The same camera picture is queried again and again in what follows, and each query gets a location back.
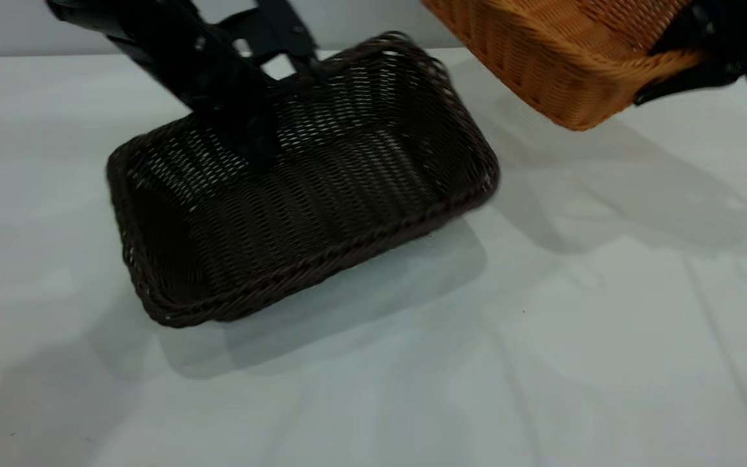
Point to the orange wicker basket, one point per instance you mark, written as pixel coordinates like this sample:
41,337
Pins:
542,58

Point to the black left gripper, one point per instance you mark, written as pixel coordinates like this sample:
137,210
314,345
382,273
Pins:
127,14

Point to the black wicker basket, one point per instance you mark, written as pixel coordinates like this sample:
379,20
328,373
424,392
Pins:
347,188

